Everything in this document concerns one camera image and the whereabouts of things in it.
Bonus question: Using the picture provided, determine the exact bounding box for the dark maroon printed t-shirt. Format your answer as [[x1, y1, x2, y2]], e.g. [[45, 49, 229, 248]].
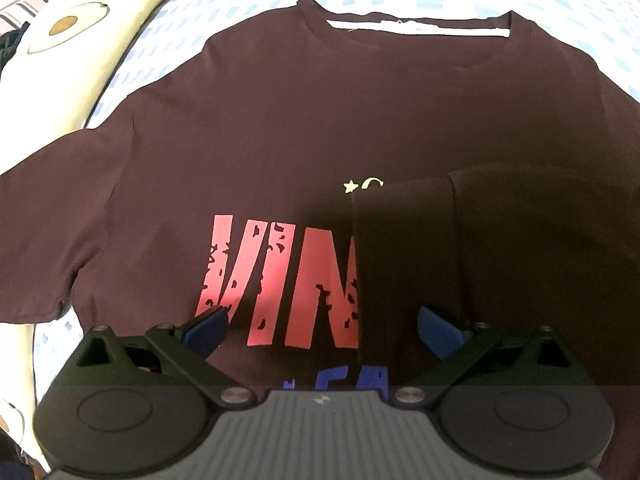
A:
[[0, 0, 640, 392]]

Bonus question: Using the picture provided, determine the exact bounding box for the yellow avocado print pillow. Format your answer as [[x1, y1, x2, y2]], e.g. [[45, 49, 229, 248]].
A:
[[0, 0, 202, 470]]

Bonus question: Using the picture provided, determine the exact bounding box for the dark garment beside pillow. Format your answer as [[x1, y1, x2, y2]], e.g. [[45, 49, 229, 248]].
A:
[[0, 22, 29, 72]]

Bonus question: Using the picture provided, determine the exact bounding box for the blue white checkered bedsheet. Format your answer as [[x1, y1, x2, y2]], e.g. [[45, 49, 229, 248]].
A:
[[35, 0, 639, 392]]

